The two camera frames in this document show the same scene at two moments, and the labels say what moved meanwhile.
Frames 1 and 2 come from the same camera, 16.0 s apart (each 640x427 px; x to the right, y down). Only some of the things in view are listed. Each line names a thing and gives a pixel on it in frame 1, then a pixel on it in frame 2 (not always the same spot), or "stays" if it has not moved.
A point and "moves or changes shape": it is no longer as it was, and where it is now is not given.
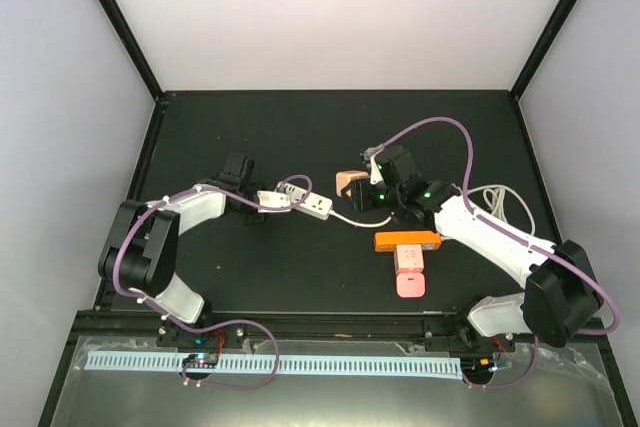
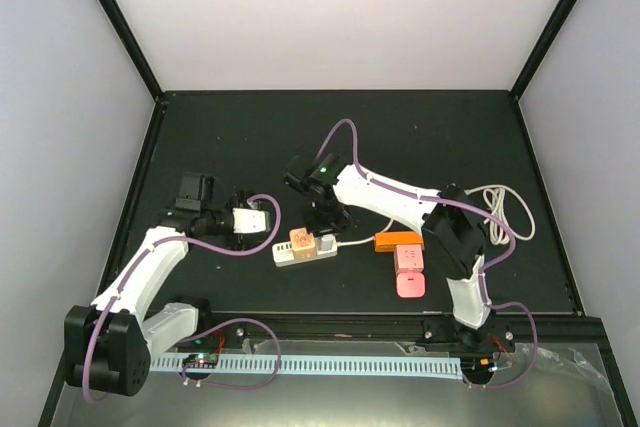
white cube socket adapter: (408, 259) stays
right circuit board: (477, 365) stays
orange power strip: (387, 241) stays
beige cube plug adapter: (342, 178) moves or changes shape
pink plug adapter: (410, 283) stays
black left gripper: (253, 219) -> (237, 243)
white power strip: (308, 202) moves or changes shape
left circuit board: (200, 360) stays
